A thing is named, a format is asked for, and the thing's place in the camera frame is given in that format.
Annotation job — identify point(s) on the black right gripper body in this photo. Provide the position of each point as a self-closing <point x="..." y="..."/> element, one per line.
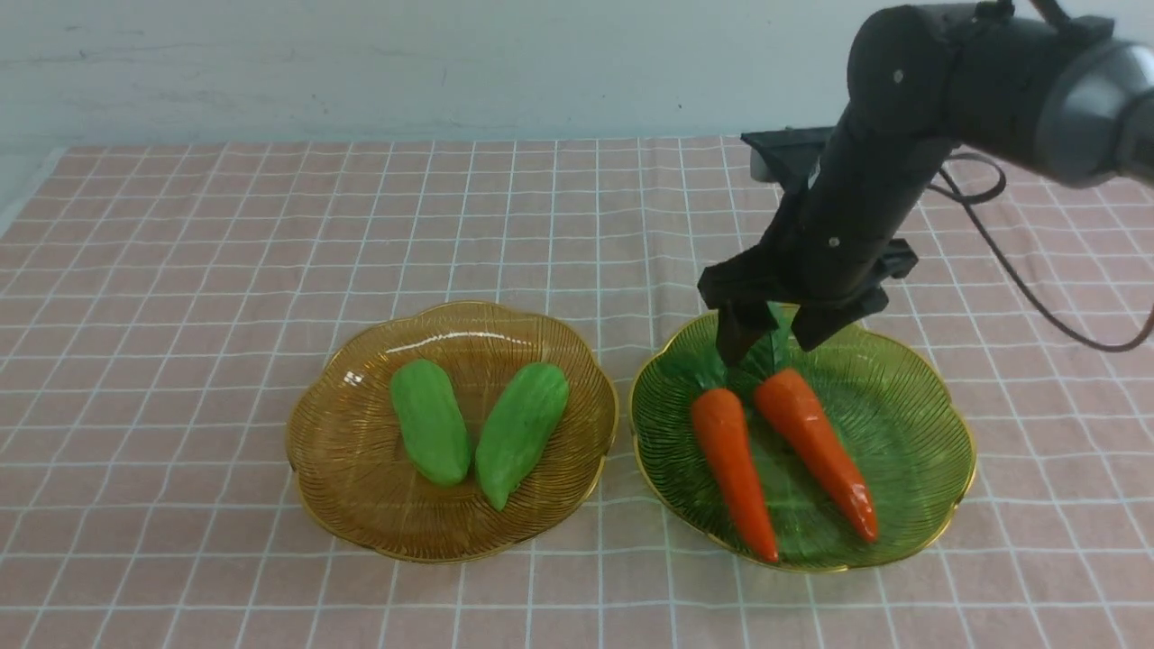
<point x="831" y="239"/>

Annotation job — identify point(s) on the amber plastic plate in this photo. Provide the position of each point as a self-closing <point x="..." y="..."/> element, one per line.
<point x="355" y="480"/>

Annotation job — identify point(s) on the green plastic plate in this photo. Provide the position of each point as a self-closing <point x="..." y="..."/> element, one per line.
<point x="887" y="405"/>

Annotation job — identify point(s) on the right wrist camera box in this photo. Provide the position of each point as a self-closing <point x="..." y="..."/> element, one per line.
<point x="785" y="157"/>

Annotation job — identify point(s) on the green cucumber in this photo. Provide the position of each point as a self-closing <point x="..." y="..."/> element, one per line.
<point x="432" y="426"/>
<point x="518" y="429"/>

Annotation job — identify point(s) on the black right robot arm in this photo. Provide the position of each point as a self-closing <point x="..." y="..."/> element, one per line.
<point x="1058" y="95"/>

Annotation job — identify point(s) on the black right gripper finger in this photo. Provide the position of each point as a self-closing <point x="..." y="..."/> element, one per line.
<point x="740" y="328"/>
<point x="812" y="325"/>

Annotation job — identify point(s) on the orange carrot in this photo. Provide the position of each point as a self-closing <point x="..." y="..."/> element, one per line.
<point x="718" y="419"/>
<point x="793" y="410"/>

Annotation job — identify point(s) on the pink checkered tablecloth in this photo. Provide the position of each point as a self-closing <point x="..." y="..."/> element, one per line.
<point x="163" y="309"/>

